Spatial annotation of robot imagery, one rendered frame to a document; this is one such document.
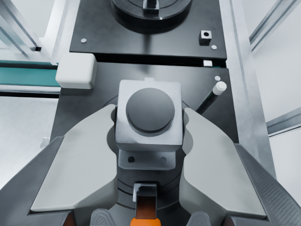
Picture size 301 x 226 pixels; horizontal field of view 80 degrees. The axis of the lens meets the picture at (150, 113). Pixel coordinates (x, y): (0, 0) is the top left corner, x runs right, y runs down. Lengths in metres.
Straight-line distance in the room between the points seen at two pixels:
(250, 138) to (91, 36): 0.28
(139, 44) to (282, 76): 0.33
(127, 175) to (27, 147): 0.18
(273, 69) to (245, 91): 0.20
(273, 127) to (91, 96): 0.27
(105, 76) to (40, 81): 0.10
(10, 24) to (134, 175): 0.24
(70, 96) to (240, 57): 0.27
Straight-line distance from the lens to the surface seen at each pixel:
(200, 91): 0.27
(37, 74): 0.33
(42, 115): 0.34
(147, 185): 0.20
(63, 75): 0.26
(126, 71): 0.27
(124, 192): 0.21
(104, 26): 0.33
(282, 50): 0.55
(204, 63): 0.30
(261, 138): 0.29
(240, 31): 0.37
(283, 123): 0.31
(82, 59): 0.27
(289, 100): 0.48
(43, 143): 0.26
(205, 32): 0.32
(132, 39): 0.30
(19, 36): 0.32
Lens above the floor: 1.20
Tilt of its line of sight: 70 degrees down
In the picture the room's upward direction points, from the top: 7 degrees clockwise
